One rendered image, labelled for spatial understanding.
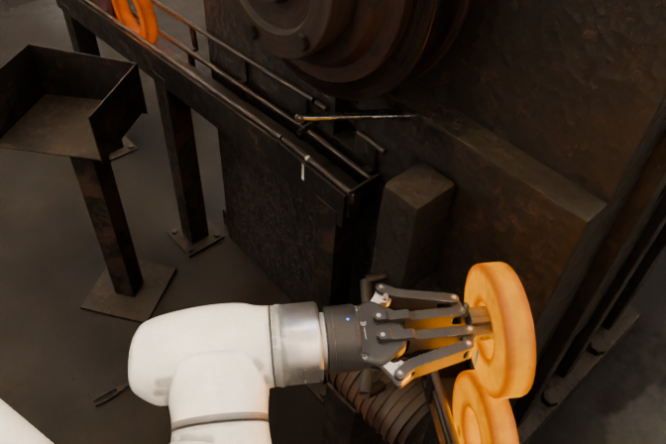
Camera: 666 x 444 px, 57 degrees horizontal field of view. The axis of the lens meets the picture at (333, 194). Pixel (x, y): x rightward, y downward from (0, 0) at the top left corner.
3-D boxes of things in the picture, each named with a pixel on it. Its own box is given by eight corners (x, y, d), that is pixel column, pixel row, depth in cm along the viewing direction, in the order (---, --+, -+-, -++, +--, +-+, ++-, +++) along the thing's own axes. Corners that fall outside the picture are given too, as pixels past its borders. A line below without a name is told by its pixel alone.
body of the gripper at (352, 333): (319, 326, 74) (394, 318, 75) (328, 390, 68) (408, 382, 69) (319, 289, 69) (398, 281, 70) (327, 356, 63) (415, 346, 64)
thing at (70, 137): (99, 251, 187) (28, 43, 136) (179, 269, 183) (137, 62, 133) (62, 304, 172) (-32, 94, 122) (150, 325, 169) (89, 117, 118)
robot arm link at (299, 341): (277, 402, 68) (330, 396, 69) (273, 361, 62) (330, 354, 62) (274, 333, 75) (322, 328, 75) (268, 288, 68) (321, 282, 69)
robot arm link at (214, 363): (272, 312, 75) (279, 425, 70) (144, 326, 74) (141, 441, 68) (266, 285, 66) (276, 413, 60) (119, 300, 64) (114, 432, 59)
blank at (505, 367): (499, 234, 73) (473, 237, 73) (549, 340, 61) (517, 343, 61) (481, 318, 83) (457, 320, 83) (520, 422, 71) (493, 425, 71)
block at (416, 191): (406, 247, 119) (425, 155, 103) (437, 273, 115) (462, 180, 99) (368, 275, 114) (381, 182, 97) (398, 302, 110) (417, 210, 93)
